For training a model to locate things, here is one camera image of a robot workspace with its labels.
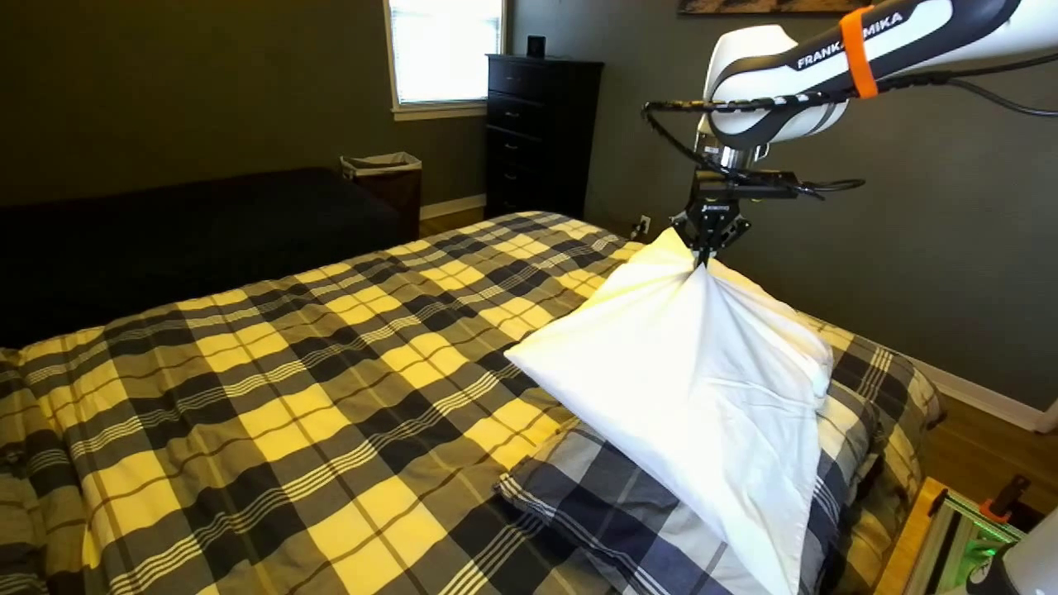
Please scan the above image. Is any white baseboard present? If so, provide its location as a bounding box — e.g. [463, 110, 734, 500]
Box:
[420, 191, 489, 224]
[911, 358, 1058, 438]

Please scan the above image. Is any orange band on arm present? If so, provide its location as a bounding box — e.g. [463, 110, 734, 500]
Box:
[835, 5, 884, 103]

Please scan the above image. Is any black couch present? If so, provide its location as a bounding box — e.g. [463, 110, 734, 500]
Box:
[0, 163, 416, 352]

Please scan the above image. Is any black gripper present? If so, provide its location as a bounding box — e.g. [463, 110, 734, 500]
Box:
[670, 194, 755, 267]

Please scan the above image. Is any wooden board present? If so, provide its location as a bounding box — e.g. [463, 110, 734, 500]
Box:
[874, 473, 952, 595]

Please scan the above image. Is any white rounded housing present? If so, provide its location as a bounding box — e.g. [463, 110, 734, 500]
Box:
[999, 510, 1058, 595]

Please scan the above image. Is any black dresser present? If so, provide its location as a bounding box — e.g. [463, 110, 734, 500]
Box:
[481, 51, 607, 224]

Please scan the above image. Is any bright window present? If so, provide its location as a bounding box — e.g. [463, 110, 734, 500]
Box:
[381, 0, 517, 123]

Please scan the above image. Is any blue white plaid pillow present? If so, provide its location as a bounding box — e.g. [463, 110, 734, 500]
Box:
[493, 318, 918, 595]

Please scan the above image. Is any dark red clamp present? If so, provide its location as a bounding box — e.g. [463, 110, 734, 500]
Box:
[983, 473, 1035, 528]

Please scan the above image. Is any dark brown nightstand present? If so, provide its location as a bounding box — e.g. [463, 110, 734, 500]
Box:
[339, 167, 427, 243]

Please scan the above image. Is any yellow grey plaid comforter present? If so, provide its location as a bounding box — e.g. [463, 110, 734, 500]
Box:
[0, 207, 946, 595]

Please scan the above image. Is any white and green framed panel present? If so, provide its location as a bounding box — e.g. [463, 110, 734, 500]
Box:
[929, 489, 1029, 595]

